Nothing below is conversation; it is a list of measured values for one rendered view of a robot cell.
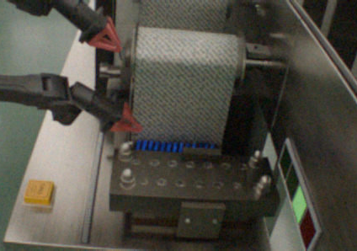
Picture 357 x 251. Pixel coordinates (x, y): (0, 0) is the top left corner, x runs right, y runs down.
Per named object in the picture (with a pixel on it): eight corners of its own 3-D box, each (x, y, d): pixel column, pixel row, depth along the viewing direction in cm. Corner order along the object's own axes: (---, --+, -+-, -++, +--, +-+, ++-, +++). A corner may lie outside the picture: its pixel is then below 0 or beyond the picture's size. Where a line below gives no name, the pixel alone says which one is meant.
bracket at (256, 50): (243, 48, 106) (245, 40, 105) (265, 50, 107) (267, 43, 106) (247, 57, 102) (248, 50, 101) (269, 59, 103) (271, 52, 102)
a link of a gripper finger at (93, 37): (109, 64, 101) (80, 39, 96) (112, 50, 106) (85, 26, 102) (129, 46, 98) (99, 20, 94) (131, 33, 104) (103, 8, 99)
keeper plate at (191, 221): (176, 231, 103) (181, 200, 97) (216, 232, 104) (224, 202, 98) (177, 238, 101) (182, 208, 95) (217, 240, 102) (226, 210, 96)
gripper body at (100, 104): (105, 136, 104) (79, 121, 101) (109, 111, 112) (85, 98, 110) (119, 117, 101) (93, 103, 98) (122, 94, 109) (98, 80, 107)
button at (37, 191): (29, 184, 111) (29, 178, 110) (54, 187, 112) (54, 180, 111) (23, 203, 106) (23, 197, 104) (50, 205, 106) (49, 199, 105)
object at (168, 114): (130, 143, 113) (134, 82, 102) (220, 148, 115) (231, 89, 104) (130, 144, 112) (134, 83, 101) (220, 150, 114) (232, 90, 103)
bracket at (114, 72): (106, 146, 128) (107, 56, 110) (127, 148, 129) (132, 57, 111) (104, 157, 124) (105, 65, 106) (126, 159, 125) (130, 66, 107)
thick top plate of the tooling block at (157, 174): (114, 165, 111) (114, 147, 108) (263, 173, 115) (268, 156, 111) (109, 210, 98) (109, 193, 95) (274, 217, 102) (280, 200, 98)
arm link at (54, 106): (51, 103, 94) (47, 73, 98) (34, 129, 101) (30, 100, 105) (97, 109, 102) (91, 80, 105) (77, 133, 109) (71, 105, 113)
